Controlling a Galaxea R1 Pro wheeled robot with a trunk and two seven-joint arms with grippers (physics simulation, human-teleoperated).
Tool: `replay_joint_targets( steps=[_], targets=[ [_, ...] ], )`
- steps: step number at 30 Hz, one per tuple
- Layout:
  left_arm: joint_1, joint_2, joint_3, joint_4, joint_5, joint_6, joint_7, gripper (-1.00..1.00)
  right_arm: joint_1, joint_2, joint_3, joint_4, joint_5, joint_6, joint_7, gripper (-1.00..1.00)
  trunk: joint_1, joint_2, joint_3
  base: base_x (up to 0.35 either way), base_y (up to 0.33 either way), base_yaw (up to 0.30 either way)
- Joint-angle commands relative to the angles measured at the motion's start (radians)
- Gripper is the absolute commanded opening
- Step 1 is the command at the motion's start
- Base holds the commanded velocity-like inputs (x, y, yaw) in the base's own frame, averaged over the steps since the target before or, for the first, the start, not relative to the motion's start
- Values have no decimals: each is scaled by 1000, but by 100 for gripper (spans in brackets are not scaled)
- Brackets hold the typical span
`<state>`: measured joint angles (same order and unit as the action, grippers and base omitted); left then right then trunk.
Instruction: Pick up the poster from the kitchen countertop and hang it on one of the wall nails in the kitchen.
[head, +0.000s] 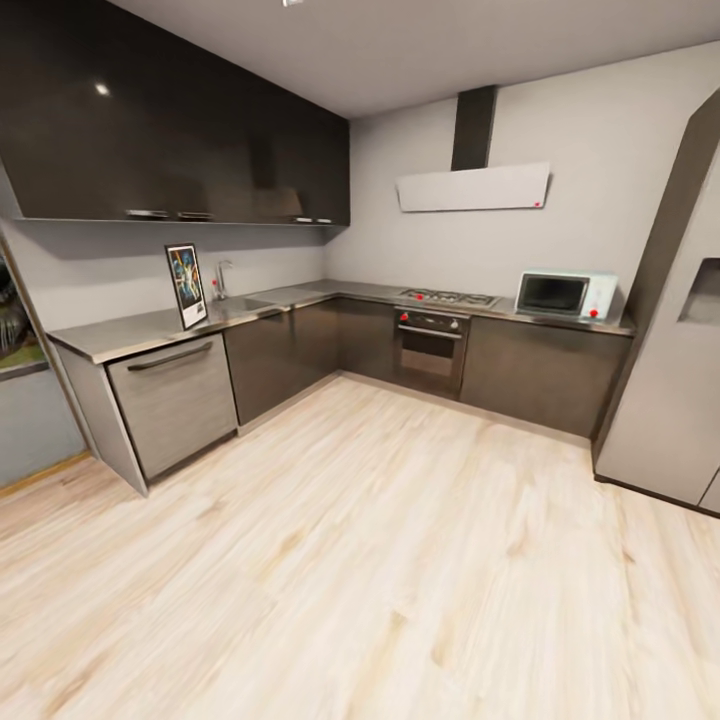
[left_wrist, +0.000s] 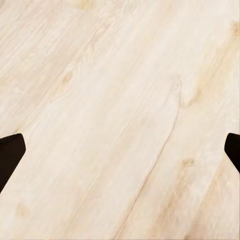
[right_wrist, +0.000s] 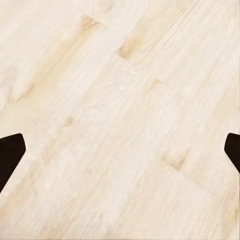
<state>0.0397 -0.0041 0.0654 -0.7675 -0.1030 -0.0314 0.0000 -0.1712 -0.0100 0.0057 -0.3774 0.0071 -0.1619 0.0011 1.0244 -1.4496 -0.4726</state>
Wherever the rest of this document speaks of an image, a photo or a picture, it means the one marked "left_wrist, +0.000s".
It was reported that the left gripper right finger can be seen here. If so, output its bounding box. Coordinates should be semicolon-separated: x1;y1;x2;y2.
224;133;240;173

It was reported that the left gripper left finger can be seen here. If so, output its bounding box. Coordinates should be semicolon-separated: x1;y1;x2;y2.
0;133;26;193

